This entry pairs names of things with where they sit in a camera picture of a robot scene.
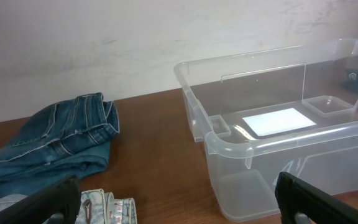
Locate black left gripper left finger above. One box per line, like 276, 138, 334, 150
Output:
0, 175, 81, 224

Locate clear plastic storage container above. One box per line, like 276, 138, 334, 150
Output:
174, 39, 358, 222

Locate light blue folded jeans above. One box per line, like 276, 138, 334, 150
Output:
0, 188, 138, 224

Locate dark blue folded jeans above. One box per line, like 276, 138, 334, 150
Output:
0, 93, 120, 198

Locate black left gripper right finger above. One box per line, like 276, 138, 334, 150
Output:
275, 172, 358, 224

